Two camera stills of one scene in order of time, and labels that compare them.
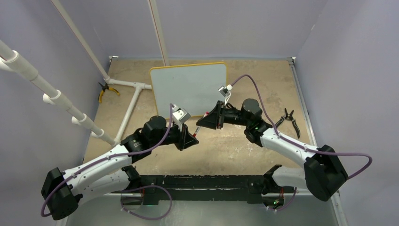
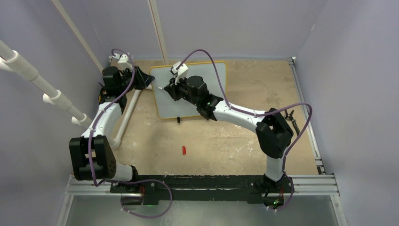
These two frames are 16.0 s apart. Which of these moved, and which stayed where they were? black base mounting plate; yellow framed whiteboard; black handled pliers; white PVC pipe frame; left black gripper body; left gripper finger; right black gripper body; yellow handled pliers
Moved: left black gripper body; right black gripper body; left gripper finger
Stayed: white PVC pipe frame; yellow handled pliers; black base mounting plate; black handled pliers; yellow framed whiteboard
